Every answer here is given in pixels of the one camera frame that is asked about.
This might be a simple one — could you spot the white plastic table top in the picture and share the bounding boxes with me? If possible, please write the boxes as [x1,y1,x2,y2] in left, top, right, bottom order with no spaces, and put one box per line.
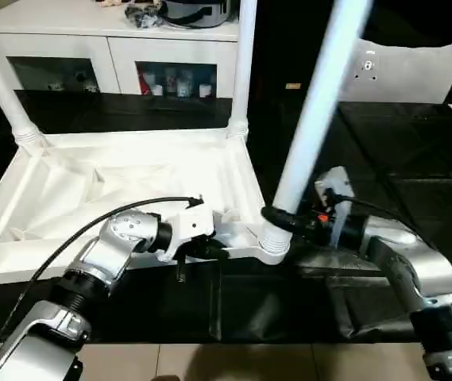
[0,127,292,296]

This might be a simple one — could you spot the white plastic table leg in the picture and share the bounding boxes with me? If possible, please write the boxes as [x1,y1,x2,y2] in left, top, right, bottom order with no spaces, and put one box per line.
[226,0,259,142]
[0,14,48,153]
[257,0,374,264]

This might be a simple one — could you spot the black work mat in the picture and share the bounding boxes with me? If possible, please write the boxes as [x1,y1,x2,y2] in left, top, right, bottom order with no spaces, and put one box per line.
[0,86,452,346]

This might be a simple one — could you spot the grey pillow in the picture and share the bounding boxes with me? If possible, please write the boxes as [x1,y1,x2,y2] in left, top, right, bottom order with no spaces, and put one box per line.
[343,40,452,105]

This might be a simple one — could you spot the grey black bag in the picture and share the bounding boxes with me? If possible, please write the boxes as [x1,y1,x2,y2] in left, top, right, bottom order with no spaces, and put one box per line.
[124,0,236,29]

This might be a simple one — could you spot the white cabinet with glass doors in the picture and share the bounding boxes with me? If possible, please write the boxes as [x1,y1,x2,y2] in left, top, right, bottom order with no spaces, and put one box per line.
[0,0,242,98]

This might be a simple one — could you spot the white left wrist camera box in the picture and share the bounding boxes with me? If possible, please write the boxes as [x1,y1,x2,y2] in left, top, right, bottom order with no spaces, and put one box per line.
[156,204,215,263]

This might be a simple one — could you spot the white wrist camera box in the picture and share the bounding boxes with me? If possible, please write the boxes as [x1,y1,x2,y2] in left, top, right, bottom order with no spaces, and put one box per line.
[156,204,215,263]
[313,166,355,248]

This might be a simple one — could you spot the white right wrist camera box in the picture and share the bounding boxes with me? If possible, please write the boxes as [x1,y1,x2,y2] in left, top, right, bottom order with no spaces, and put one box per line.
[313,166,355,248]

